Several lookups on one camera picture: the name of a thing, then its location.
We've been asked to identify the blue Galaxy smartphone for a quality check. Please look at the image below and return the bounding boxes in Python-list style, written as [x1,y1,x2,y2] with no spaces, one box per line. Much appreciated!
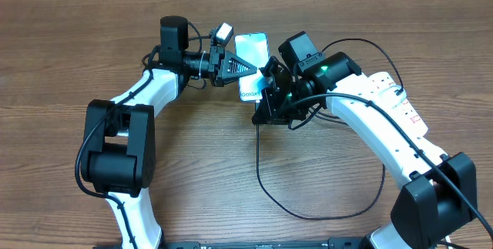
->
[235,32,270,103]

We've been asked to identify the black USB charging cable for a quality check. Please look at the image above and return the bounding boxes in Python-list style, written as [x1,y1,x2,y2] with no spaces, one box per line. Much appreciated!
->
[255,37,405,221]

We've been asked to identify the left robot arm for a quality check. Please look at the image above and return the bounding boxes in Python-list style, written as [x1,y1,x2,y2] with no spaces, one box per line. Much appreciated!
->
[75,15,257,248]

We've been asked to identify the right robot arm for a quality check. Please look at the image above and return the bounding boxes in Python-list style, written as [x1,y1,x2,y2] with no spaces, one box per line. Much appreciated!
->
[252,32,479,248]

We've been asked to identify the white charger plug adapter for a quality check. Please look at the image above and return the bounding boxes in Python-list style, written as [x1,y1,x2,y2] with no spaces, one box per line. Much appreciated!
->
[378,86,407,109]

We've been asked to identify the white power strip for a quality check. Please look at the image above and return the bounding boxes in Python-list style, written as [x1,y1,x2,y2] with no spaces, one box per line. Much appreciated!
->
[368,72,428,137]

